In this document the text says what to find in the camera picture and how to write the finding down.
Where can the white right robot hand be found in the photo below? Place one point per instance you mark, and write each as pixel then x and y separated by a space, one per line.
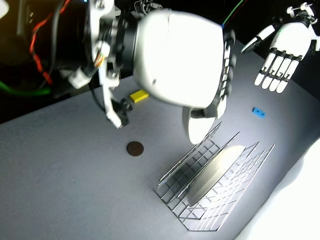
pixel 180 57

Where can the white plate with fan smudge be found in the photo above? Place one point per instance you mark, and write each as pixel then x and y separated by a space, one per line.
pixel 215 175

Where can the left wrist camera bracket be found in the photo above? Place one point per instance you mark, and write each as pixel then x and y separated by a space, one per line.
pixel 316 45

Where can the white spare robot hand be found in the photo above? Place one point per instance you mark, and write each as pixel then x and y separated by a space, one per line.
pixel 150 5

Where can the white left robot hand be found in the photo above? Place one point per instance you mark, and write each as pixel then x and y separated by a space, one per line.
pixel 292 40

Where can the yellow rectangular block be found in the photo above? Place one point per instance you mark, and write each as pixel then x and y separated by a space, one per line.
pixel 139 96

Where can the round brown cookie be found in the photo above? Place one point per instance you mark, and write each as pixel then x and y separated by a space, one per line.
pixel 135 149

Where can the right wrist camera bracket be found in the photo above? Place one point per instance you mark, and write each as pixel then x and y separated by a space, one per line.
pixel 110 100

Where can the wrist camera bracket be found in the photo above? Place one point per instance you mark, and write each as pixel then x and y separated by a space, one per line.
pixel 110 100
pixel 316 45

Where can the blue plastic block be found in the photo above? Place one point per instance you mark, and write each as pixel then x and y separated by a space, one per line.
pixel 259 112

